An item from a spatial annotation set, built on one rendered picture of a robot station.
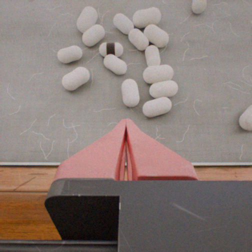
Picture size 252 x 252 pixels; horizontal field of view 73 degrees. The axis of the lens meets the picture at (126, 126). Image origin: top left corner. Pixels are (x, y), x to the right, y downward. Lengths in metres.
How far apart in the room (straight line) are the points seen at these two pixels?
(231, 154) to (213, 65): 0.12
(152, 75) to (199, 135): 0.09
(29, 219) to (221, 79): 0.26
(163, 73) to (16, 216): 0.21
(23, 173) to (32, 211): 0.04
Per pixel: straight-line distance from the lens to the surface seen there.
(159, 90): 0.20
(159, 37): 0.25
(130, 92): 0.20
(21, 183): 0.21
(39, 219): 0.20
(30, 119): 0.24
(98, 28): 0.25
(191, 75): 0.25
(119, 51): 0.24
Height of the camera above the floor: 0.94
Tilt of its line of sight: 75 degrees down
